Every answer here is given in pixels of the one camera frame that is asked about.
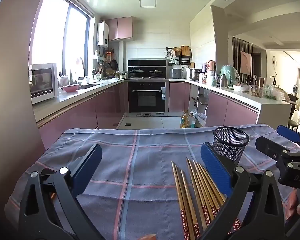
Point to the black frying pan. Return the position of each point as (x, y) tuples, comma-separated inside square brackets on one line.
[(114, 65)]

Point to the white toaster oven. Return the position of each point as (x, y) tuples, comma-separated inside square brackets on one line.
[(42, 82)]

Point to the pink wall picture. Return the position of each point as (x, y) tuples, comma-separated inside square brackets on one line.
[(245, 62)]

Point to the steel stockpot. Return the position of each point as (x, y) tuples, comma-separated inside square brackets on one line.
[(195, 74)]

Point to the pink wall cabinet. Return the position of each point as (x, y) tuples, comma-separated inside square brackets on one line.
[(120, 28)]

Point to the black mesh cup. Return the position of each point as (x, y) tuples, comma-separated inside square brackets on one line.
[(230, 150)]

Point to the black built-in oven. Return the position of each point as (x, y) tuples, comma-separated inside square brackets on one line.
[(147, 97)]

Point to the pink bowl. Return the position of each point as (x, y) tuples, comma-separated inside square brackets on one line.
[(71, 88)]

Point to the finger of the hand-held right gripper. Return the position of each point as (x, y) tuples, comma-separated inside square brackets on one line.
[(267, 145), (287, 133)]

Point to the wall clock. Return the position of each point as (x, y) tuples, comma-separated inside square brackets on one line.
[(274, 61)]

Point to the kitchen window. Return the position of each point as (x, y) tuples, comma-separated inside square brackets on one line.
[(49, 30)]

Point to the pink base cabinets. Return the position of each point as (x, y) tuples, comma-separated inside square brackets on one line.
[(227, 110), (77, 115)]

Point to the pink kettle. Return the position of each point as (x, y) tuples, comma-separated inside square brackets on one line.
[(211, 65)]

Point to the mint green appliance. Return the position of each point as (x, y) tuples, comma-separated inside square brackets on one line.
[(228, 75)]

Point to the grey refrigerator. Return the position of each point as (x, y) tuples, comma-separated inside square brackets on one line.
[(9, 105)]

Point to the black wok with lid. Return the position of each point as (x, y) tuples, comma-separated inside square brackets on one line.
[(137, 73)]

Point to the clear plastic bag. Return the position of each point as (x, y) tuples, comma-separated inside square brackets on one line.
[(200, 120)]

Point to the cooking oil bottle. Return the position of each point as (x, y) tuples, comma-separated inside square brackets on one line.
[(185, 121)]

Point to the white bowl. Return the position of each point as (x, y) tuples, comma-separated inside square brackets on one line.
[(240, 88)]

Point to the white water heater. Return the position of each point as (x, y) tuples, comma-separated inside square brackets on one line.
[(103, 33)]

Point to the bunch of wooden chopsticks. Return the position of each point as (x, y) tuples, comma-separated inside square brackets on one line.
[(190, 205)]

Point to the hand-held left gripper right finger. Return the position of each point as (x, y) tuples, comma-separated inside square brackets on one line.
[(215, 167)]

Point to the blue-grey plaid tablecloth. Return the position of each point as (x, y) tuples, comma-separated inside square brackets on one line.
[(140, 170)]

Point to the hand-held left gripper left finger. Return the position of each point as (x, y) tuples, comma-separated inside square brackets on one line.
[(87, 170)]

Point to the black wall rack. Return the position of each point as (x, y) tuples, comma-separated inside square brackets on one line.
[(180, 55)]

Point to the black pot with lid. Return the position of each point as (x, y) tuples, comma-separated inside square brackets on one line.
[(156, 73)]

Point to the black range hood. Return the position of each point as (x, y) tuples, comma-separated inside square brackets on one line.
[(147, 63)]

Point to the silver rice cooker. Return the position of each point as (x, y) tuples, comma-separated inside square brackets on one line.
[(176, 73)]

